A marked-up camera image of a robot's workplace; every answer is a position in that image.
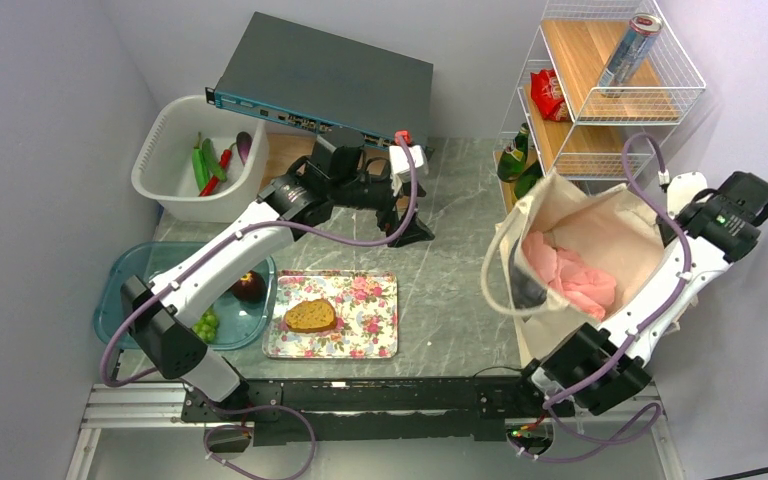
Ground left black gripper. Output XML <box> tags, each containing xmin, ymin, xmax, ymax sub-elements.
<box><xmin>331</xmin><ymin>173</ymin><xmax>436</xmax><ymax>247</ymax></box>

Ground brown bread slice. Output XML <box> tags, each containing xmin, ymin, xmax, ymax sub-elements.
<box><xmin>283</xmin><ymin>299</ymin><xmax>337</xmax><ymax>333</ymax></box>

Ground beige canvas tote bag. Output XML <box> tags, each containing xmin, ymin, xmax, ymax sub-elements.
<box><xmin>479</xmin><ymin>174</ymin><xmax>665</xmax><ymax>364</ymax></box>

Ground pink plastic grocery bag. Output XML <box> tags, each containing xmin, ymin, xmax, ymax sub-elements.
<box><xmin>521</xmin><ymin>232</ymin><xmax>617</xmax><ymax>322</ymax></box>

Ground dark red apple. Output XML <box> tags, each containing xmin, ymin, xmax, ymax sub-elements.
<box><xmin>229</xmin><ymin>271</ymin><xmax>267</xmax><ymax>304</ymax></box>

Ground purple eggplant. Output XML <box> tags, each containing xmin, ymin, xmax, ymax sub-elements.
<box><xmin>235</xmin><ymin>131</ymin><xmax>253</xmax><ymax>166</ymax></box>

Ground red pepper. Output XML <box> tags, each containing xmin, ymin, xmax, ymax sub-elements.
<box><xmin>199</xmin><ymin>143</ymin><xmax>236</xmax><ymax>197</ymax></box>

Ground green cucumber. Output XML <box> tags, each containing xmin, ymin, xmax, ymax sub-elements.
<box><xmin>201</xmin><ymin>138</ymin><xmax>227</xmax><ymax>182</ymax></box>

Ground green pepper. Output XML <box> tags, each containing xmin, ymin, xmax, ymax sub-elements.
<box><xmin>191</xmin><ymin>133</ymin><xmax>210</xmax><ymax>191</ymax></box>

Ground green grape bunch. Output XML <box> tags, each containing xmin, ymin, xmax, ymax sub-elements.
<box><xmin>191</xmin><ymin>307</ymin><xmax>220</xmax><ymax>344</ymax></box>

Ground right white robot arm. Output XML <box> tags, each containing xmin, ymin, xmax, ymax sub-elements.
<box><xmin>510</xmin><ymin>171</ymin><xmax>768</xmax><ymax>415</ymax></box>

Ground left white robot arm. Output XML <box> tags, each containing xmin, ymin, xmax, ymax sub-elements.
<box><xmin>110</xmin><ymin>127</ymin><xmax>426</xmax><ymax>420</ymax></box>

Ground floral rectangular tray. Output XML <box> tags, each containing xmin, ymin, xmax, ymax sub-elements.
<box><xmin>262</xmin><ymin>270</ymin><xmax>398</xmax><ymax>359</ymax></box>

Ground wooden board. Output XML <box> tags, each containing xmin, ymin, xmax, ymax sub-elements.
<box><xmin>260</xmin><ymin>133</ymin><xmax>315</xmax><ymax>188</ymax></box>

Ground red snack packet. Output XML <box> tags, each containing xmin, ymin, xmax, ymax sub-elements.
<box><xmin>530</xmin><ymin>69</ymin><xmax>571</xmax><ymax>122</ymax></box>

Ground teal transparent plastic bin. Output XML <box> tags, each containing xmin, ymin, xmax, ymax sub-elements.
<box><xmin>93</xmin><ymin>242</ymin><xmax>277</xmax><ymax>351</ymax></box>

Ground white plastic basin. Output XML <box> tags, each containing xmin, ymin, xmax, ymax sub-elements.
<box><xmin>131</xmin><ymin>95</ymin><xmax>269</xmax><ymax>223</ymax></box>

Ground blue drink can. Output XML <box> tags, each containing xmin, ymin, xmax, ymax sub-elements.
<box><xmin>597</xmin><ymin>12</ymin><xmax>663</xmax><ymax>98</ymax></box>

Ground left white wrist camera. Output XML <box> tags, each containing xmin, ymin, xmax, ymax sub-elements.
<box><xmin>388</xmin><ymin>130</ymin><xmax>428</xmax><ymax>195</ymax></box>

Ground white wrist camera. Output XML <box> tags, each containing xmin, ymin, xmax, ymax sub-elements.
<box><xmin>388</xmin><ymin>130</ymin><xmax>428</xmax><ymax>195</ymax></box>
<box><xmin>658</xmin><ymin>170</ymin><xmax>708</xmax><ymax>219</ymax></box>

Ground teal network switch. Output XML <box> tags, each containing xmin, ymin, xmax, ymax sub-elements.
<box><xmin>205</xmin><ymin>12</ymin><xmax>433</xmax><ymax>149</ymax></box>

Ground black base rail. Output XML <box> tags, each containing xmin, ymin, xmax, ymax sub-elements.
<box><xmin>181</xmin><ymin>374</ymin><xmax>543</xmax><ymax>446</ymax></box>

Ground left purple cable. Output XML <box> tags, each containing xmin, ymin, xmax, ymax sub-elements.
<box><xmin>99</xmin><ymin>135</ymin><xmax>420</xmax><ymax>480</ymax></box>

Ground white wire shelf rack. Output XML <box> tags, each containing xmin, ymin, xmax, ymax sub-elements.
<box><xmin>492</xmin><ymin>1</ymin><xmax>706</xmax><ymax>193</ymax></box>

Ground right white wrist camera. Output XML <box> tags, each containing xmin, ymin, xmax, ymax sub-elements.
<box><xmin>658</xmin><ymin>170</ymin><xmax>708</xmax><ymax>219</ymax></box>

